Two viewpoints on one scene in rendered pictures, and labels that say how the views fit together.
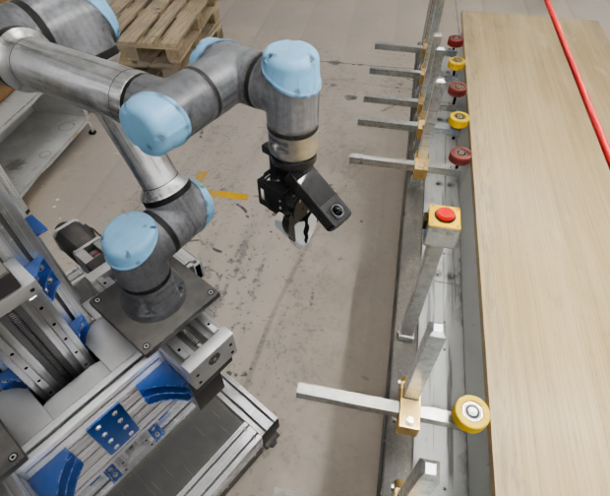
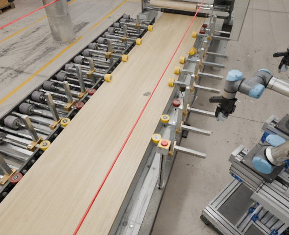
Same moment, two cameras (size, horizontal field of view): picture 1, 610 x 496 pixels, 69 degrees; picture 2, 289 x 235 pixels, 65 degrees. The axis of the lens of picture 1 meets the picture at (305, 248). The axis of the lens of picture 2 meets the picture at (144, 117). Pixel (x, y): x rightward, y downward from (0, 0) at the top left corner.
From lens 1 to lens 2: 1.70 m
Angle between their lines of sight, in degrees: 87
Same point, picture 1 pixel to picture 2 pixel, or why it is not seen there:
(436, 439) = (156, 160)
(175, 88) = (259, 72)
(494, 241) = (118, 193)
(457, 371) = (141, 179)
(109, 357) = not seen: hidden behind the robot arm
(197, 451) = (233, 203)
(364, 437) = (164, 214)
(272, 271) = not seen: outside the picture
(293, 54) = (234, 71)
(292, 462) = (193, 210)
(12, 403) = not seen: outside the picture
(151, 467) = (248, 200)
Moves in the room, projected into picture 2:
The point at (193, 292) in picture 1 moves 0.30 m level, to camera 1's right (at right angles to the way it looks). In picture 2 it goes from (250, 161) to (205, 155)
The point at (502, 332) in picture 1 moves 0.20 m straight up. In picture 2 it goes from (136, 156) to (135, 139)
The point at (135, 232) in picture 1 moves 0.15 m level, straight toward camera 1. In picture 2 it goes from (274, 139) to (257, 122)
